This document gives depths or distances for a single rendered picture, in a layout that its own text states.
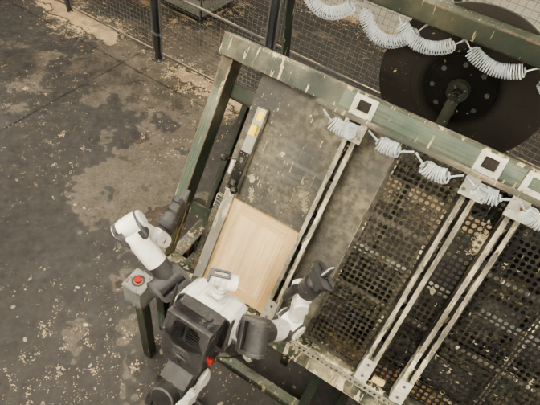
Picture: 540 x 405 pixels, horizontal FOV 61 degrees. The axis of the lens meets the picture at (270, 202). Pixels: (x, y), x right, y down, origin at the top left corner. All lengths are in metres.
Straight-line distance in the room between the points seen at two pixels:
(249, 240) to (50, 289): 1.77
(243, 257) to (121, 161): 2.23
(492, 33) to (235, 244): 1.49
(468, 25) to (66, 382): 2.95
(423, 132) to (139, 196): 2.69
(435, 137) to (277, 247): 0.89
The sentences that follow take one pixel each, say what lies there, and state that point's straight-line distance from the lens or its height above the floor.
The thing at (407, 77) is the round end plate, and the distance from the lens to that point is 2.46.
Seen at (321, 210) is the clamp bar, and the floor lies 1.48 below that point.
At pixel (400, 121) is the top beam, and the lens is 1.92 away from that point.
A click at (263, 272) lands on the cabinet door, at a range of 2.32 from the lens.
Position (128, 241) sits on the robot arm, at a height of 1.50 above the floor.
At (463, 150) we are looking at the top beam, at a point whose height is 1.93.
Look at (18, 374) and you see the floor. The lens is 3.40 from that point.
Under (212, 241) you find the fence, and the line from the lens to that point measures 2.36.
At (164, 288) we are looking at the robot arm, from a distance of 1.95.
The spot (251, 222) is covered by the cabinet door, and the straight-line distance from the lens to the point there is 2.26.
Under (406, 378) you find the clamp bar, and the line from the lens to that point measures 2.30.
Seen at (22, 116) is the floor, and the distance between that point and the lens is 4.94.
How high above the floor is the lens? 3.03
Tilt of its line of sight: 49 degrees down
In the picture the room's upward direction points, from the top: 12 degrees clockwise
